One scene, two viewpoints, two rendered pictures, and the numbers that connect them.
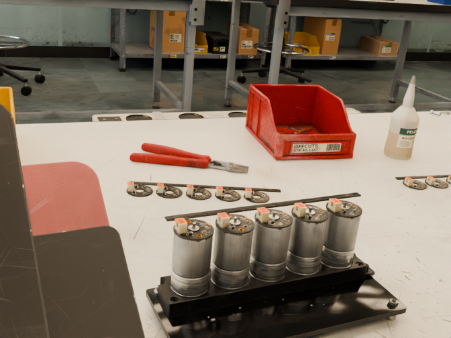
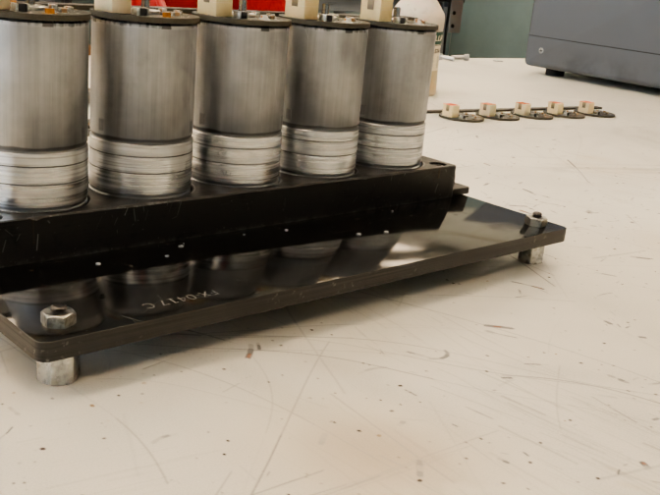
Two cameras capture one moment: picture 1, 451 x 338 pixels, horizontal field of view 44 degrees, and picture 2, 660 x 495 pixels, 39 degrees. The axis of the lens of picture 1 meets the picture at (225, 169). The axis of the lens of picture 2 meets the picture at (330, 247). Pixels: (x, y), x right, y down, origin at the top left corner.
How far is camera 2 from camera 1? 0.17 m
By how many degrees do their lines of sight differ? 17
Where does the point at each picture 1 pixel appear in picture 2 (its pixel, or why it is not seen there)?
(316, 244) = (350, 91)
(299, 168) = not seen: hidden behind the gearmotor
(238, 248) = (164, 70)
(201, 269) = (65, 122)
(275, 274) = (260, 166)
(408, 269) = (519, 201)
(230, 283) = (148, 181)
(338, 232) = (392, 72)
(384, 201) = not seen: hidden behind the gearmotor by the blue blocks
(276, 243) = (259, 73)
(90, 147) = not seen: outside the picture
